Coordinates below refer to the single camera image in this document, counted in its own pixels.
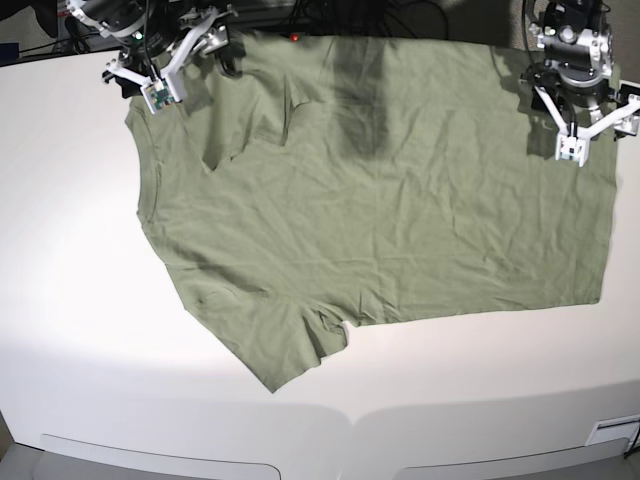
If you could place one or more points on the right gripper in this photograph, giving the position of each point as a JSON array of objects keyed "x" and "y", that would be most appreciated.
[{"x": 204, "y": 33}]

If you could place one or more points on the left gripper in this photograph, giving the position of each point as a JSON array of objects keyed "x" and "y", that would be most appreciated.
[{"x": 575, "y": 90}]

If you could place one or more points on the green T-shirt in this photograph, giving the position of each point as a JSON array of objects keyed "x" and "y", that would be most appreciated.
[{"x": 361, "y": 181}]

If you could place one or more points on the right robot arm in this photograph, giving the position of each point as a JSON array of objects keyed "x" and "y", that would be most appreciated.
[{"x": 115, "y": 19}]

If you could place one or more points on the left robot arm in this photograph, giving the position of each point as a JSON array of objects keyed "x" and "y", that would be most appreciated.
[{"x": 568, "y": 32}]

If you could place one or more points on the white label sticker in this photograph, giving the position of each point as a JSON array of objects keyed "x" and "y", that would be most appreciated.
[{"x": 625, "y": 428}]

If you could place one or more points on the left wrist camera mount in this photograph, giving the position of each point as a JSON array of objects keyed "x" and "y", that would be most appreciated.
[{"x": 572, "y": 140}]

